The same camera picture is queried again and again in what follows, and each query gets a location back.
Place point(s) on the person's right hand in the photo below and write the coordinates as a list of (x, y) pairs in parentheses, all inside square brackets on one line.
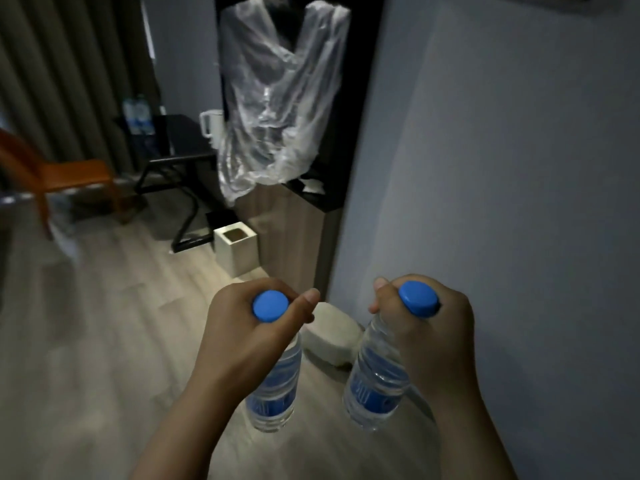
[(435, 344)]

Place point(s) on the person's left hand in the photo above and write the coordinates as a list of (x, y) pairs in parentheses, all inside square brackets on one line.
[(240, 339)]

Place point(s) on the person's left thumb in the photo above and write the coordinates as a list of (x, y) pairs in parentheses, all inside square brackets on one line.
[(302, 307)]

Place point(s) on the person's right thumb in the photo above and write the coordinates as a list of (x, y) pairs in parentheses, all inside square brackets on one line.
[(382, 297)]

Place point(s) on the blue-capped water bottle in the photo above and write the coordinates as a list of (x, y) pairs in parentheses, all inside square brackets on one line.
[(277, 389), (372, 374)]

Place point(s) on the person's left forearm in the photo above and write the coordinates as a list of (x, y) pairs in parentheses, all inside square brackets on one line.
[(195, 429)]

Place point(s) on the person's right forearm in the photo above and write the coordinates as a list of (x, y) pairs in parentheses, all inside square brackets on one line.
[(465, 439)]

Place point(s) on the white slipper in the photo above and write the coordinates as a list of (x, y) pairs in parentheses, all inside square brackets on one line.
[(332, 332)]

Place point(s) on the wooden cabinet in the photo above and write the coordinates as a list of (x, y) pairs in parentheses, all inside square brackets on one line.
[(295, 229)]

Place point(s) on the white square waste bin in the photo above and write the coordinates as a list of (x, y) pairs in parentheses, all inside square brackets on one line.
[(236, 247)]

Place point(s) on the white paper sheet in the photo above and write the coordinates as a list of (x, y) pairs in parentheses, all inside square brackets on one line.
[(312, 184)]

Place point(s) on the dark open wardrobe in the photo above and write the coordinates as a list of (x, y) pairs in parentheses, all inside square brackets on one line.
[(360, 94)]

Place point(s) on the white electric kettle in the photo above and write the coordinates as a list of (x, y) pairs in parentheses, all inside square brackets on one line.
[(212, 123)]

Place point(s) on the black desk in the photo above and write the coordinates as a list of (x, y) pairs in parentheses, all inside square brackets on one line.
[(175, 144)]

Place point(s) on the clear plastic garment cover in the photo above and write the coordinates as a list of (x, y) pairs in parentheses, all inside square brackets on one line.
[(277, 94)]

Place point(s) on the blue-label water bottle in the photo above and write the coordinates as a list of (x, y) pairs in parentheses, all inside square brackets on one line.
[(143, 114), (130, 115)]

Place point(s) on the orange wooden chair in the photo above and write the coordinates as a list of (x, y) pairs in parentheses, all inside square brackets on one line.
[(55, 174)]

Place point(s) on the grey curtain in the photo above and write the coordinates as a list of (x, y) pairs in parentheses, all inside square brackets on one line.
[(60, 74)]

